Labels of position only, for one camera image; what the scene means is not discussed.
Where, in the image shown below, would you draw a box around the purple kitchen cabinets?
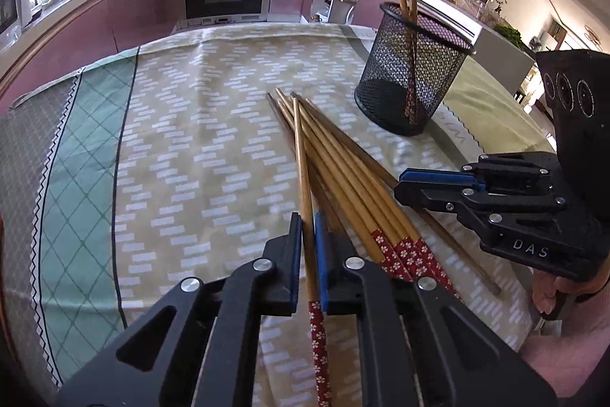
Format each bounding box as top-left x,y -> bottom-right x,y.
0,0 -> 396,103

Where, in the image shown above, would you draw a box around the person's right forearm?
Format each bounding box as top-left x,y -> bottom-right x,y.
522,316 -> 610,401

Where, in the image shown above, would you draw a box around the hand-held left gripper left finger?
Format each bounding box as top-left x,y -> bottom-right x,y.
55,211 -> 306,407

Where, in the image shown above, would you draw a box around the black mesh utensil holder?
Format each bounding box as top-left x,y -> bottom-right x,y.
353,2 -> 477,137

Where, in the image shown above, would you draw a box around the patterned beige green tablecloth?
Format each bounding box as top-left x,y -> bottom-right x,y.
0,23 -> 558,407

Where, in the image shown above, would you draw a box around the white cabinet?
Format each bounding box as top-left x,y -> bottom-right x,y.
469,23 -> 535,95

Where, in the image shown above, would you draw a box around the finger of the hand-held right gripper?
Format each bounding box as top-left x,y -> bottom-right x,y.
393,180 -> 570,227
399,153 -> 560,198

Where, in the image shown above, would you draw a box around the bunch of wooden chopsticks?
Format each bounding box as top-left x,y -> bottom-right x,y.
266,87 -> 503,307

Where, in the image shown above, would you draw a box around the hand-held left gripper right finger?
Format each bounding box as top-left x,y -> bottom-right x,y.
313,211 -> 558,407

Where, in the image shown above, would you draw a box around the person's right hand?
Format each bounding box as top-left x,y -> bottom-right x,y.
530,266 -> 610,331

